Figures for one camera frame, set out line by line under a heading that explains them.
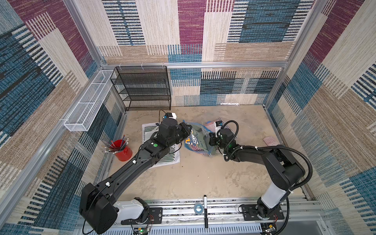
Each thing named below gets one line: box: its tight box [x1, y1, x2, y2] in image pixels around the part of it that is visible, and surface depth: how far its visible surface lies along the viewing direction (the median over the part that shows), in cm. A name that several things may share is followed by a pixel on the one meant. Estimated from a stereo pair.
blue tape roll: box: [193, 202, 204, 215], surface depth 77 cm
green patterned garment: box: [185, 124, 212, 153], surface depth 88 cm
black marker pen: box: [203, 194, 209, 229], surface depth 76 cm
